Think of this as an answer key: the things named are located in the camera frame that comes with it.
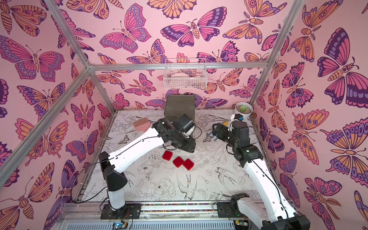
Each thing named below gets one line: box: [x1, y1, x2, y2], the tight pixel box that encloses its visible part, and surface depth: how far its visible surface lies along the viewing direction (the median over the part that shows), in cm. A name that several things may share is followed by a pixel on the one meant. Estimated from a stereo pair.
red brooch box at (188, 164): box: [183, 158, 195, 171], surface depth 91 cm
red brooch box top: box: [162, 150, 173, 161], surface depth 94 cm
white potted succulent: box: [234, 102, 254, 122], surface depth 108 cm
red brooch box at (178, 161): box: [172, 156, 184, 168], surface depth 92 cm
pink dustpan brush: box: [132, 117, 151, 133], surface depth 112 cm
